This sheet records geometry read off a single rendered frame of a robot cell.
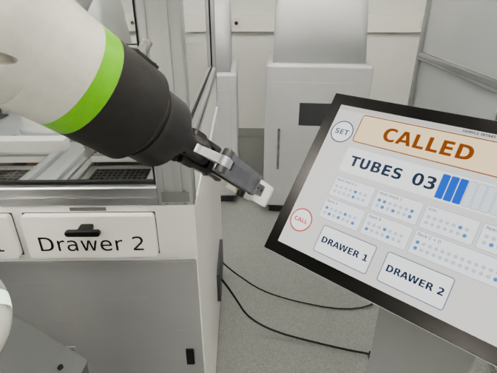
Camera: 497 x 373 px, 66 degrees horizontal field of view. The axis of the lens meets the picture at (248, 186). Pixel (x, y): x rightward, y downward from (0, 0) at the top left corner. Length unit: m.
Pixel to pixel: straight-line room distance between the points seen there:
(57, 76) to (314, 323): 1.74
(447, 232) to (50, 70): 0.51
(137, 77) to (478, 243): 0.47
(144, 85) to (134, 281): 0.73
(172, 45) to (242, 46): 3.21
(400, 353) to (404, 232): 0.27
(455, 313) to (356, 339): 1.32
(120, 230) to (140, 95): 0.61
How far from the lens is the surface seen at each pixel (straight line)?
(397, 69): 4.17
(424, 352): 0.77
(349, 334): 1.90
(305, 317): 1.94
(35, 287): 1.11
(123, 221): 0.89
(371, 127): 0.69
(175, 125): 0.36
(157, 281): 1.00
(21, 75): 0.29
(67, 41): 0.29
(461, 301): 0.59
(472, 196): 0.62
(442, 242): 0.60
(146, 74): 0.34
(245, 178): 0.43
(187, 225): 0.89
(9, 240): 1.02
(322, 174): 0.68
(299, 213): 0.67
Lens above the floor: 1.36
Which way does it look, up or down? 26 degrees down
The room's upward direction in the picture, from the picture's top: straight up
